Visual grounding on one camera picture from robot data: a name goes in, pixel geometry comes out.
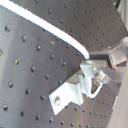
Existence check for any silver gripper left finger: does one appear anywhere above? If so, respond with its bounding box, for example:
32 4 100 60
80 60 126 83

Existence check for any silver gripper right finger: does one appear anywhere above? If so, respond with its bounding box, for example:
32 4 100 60
90 37 128 66

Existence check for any white cable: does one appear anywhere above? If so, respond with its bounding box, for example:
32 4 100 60
0 0 106 99

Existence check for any silver metal cable clip bracket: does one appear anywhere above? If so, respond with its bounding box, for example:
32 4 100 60
49 73 92 115

